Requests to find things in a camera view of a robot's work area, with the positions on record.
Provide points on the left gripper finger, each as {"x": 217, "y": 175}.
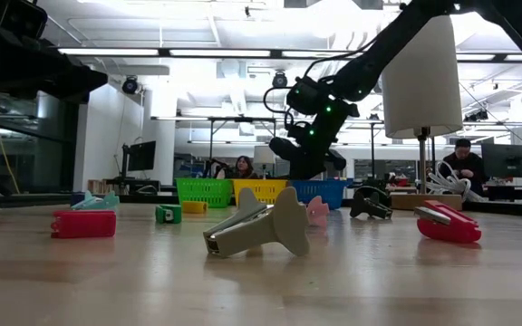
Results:
{"x": 25, "y": 72}
{"x": 95, "y": 82}

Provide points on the silver binder clip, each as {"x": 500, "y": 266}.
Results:
{"x": 319, "y": 212}

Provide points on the grey staple remover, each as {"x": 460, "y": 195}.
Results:
{"x": 283, "y": 222}

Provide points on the teal staple remover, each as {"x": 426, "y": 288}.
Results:
{"x": 102, "y": 202}

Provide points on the yellow mini stapler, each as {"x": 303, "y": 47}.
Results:
{"x": 194, "y": 207}

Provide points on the red mini stapler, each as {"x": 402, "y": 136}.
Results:
{"x": 84, "y": 224}
{"x": 451, "y": 228}

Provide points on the green mini stapler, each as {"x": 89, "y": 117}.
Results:
{"x": 172, "y": 213}

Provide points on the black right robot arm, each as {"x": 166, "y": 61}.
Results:
{"x": 370, "y": 63}

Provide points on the blue plastic basket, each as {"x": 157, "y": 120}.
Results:
{"x": 329, "y": 192}

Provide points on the black ceiling spotlight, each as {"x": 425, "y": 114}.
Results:
{"x": 130, "y": 85}
{"x": 279, "y": 80}

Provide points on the yellow plastic basket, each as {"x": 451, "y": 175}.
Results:
{"x": 272, "y": 190}

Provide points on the person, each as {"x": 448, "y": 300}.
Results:
{"x": 467, "y": 165}
{"x": 243, "y": 168}

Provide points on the black computer monitor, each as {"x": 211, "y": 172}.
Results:
{"x": 508, "y": 160}
{"x": 142, "y": 156}

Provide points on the green plastic basket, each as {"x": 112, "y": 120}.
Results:
{"x": 204, "y": 194}

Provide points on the white shade table lamp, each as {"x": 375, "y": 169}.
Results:
{"x": 424, "y": 90}

